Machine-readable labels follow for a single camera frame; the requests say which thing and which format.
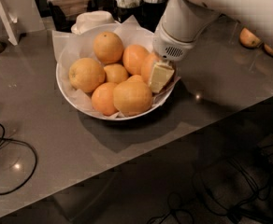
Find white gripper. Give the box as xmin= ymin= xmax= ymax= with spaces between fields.
xmin=148 ymin=24 xmax=195 ymax=93

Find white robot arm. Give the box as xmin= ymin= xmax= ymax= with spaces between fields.
xmin=153 ymin=0 xmax=273 ymax=62

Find white bowl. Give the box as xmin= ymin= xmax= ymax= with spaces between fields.
xmin=55 ymin=22 xmax=179 ymax=121

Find small hidden orange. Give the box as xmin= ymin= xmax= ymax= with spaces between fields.
xmin=127 ymin=75 xmax=143 ymax=82

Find front large orange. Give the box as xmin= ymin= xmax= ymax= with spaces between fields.
xmin=113 ymin=81 xmax=152 ymax=117

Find small centre orange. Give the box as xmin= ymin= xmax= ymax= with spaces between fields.
xmin=104 ymin=63 xmax=129 ymax=84

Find black cup holder middle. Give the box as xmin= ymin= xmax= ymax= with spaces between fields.
xmin=142 ymin=2 xmax=166 ymax=32

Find black cup holder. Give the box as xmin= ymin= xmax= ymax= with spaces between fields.
xmin=117 ymin=6 xmax=143 ymax=24
xmin=142 ymin=2 xmax=166 ymax=32

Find black cup holder left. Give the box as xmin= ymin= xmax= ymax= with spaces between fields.
xmin=117 ymin=6 xmax=143 ymax=24

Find white paper liner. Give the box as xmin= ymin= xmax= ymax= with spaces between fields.
xmin=51 ymin=14 xmax=181 ymax=119

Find white sign stand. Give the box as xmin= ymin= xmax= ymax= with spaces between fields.
xmin=0 ymin=0 xmax=20 ymax=46

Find black floor cables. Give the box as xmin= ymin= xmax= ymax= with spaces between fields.
xmin=145 ymin=133 xmax=273 ymax=224

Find black cable on table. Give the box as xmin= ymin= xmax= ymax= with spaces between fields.
xmin=0 ymin=118 xmax=38 ymax=196

